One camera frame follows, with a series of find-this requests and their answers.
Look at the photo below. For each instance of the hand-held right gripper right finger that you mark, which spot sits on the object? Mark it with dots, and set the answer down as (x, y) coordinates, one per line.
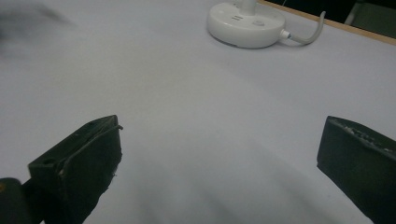
(358, 161)

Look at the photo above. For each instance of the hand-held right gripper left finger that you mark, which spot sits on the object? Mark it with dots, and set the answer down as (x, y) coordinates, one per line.
(84, 165)

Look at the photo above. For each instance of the grey chair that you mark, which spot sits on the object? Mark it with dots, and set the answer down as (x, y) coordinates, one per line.
(372, 18)

